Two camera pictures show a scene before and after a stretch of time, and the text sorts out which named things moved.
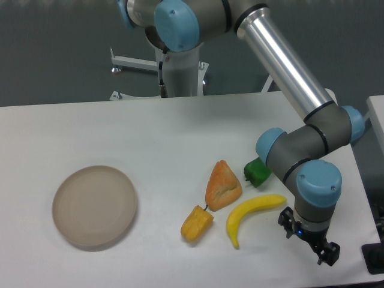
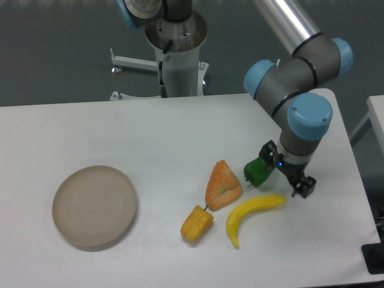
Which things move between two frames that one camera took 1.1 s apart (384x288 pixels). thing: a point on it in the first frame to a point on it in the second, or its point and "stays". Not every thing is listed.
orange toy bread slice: x=222 y=188 stays
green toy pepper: x=256 y=172 stays
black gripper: x=318 y=238 to x=306 y=186
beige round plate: x=94 y=207 stays
